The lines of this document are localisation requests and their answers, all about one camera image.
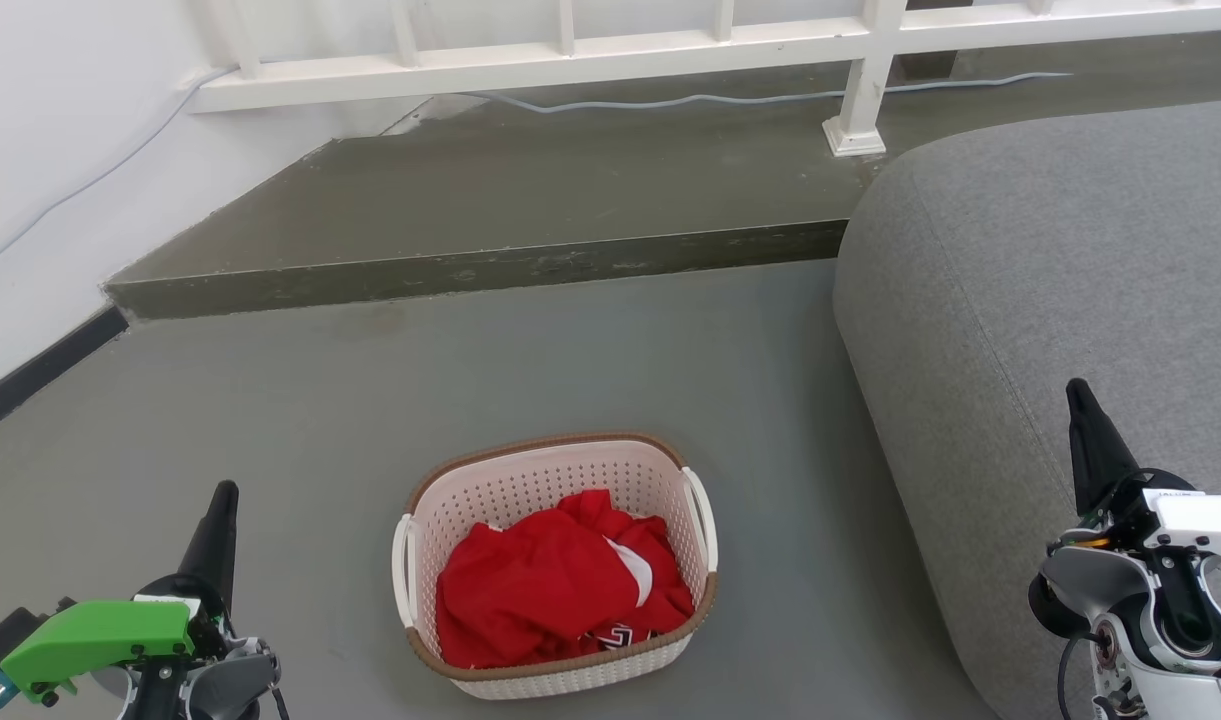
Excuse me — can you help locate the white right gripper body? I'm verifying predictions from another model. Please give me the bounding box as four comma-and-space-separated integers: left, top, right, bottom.
1055, 468, 1221, 549

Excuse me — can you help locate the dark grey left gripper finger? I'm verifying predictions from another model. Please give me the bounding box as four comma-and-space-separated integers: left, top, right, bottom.
177, 480, 241, 611

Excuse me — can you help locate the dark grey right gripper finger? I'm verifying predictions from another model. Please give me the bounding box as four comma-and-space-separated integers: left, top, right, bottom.
1066, 378, 1142, 519

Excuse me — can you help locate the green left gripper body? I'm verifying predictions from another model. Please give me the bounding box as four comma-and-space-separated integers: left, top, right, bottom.
0, 575, 233, 703

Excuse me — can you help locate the cream perforated plastic laundry basket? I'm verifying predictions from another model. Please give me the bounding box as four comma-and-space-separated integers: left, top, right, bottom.
392, 432, 719, 701

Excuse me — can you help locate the grey fabric sofa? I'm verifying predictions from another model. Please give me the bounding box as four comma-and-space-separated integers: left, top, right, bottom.
833, 97, 1221, 720

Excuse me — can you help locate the black baseboard strip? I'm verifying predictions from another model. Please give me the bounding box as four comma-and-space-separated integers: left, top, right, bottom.
0, 305, 131, 441

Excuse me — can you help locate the red garment with white trim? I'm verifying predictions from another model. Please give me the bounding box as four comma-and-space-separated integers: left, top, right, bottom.
435, 488, 696, 669

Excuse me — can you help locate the white wooden railing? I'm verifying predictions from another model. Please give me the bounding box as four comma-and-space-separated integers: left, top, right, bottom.
185, 0, 1221, 158

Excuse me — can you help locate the black right arm cable loop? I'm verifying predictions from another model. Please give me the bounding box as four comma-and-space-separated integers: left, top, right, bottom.
1055, 630, 1091, 720

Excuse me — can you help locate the white wall cable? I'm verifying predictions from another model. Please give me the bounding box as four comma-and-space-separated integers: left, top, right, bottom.
0, 65, 236, 281

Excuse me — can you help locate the light blue floor cable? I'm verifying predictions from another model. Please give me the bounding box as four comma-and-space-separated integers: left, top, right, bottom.
465, 70, 1071, 114

